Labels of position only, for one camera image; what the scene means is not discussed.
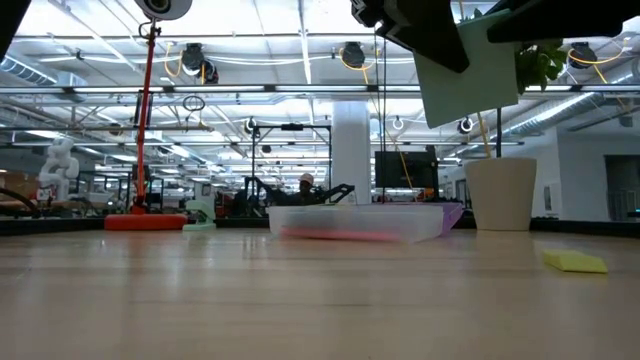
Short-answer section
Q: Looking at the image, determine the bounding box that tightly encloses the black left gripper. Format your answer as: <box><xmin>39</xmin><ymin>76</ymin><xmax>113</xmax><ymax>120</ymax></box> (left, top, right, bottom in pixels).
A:
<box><xmin>349</xmin><ymin>0</ymin><xmax>471</xmax><ymax>75</ymax></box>

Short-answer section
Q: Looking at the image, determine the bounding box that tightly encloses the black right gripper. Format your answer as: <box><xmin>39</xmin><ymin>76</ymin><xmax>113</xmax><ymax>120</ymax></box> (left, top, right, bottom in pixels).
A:
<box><xmin>487</xmin><ymin>0</ymin><xmax>640</xmax><ymax>44</ymax></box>

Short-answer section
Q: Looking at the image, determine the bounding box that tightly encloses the printed sticker pad blue edge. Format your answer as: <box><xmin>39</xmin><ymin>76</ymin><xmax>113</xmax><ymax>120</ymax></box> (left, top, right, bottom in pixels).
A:
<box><xmin>413</xmin><ymin>9</ymin><xmax>520</xmax><ymax>130</ymax></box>

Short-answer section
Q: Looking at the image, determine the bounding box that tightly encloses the clear pencil case purple lid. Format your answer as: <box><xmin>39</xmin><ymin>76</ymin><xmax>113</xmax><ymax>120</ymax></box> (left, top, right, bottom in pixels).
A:
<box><xmin>267</xmin><ymin>201</ymin><xmax>464</xmax><ymax>245</ymax></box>

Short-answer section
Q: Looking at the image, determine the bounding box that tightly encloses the small yellow sticky pad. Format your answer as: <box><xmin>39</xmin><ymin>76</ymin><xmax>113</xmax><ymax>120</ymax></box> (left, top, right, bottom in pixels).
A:
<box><xmin>543</xmin><ymin>249</ymin><xmax>610</xmax><ymax>275</ymax></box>

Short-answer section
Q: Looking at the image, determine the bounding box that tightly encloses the white pillar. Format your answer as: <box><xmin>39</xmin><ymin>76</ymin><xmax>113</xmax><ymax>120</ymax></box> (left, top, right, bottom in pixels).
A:
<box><xmin>330</xmin><ymin>102</ymin><xmax>372</xmax><ymax>201</ymax></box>

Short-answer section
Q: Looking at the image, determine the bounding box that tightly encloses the black monitor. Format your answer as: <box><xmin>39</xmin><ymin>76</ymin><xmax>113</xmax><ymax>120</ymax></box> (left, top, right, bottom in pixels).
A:
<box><xmin>374</xmin><ymin>151</ymin><xmax>440</xmax><ymax>201</ymax></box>

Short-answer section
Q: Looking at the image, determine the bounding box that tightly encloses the green plant in white pot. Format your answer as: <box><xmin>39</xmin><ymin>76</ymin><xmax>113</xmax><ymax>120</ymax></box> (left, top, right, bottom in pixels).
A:
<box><xmin>459</xmin><ymin>7</ymin><xmax>569</xmax><ymax>232</ymax></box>

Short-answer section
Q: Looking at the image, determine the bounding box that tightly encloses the person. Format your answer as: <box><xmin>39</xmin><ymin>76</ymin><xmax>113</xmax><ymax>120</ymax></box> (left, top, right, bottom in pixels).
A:
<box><xmin>279</xmin><ymin>172</ymin><xmax>322</xmax><ymax>206</ymax></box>

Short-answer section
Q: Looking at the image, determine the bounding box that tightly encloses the mint green stapler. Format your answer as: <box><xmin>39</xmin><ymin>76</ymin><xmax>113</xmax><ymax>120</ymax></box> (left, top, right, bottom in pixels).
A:
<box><xmin>182</xmin><ymin>199</ymin><xmax>217</xmax><ymax>232</ymax></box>

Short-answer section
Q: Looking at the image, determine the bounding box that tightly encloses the red desk lamp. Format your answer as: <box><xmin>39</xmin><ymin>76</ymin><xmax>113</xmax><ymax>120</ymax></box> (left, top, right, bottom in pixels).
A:
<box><xmin>103</xmin><ymin>0</ymin><xmax>194</xmax><ymax>232</ymax></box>

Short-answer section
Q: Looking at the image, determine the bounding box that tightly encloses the black ceiling cable reel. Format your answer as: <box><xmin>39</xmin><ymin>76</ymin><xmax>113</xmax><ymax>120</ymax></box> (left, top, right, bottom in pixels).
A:
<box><xmin>180</xmin><ymin>43</ymin><xmax>220</xmax><ymax>85</ymax></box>
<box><xmin>341</xmin><ymin>42</ymin><xmax>366</xmax><ymax>70</ymax></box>
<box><xmin>569</xmin><ymin>42</ymin><xmax>599</xmax><ymax>70</ymax></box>

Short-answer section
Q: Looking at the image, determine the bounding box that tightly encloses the black metal rig frame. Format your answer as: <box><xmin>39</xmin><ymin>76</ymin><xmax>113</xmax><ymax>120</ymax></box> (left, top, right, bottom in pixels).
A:
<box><xmin>251</xmin><ymin>123</ymin><xmax>333</xmax><ymax>204</ymax></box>

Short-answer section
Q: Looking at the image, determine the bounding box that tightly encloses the black aluminium table frame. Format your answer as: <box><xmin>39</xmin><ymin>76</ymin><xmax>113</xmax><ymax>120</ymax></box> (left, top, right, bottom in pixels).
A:
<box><xmin>0</xmin><ymin>217</ymin><xmax>640</xmax><ymax>239</ymax></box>

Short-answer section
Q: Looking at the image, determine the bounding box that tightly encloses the black hose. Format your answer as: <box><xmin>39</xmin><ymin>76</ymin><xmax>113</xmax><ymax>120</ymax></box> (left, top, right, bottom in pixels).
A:
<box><xmin>0</xmin><ymin>187</ymin><xmax>42</xmax><ymax>219</ymax></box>

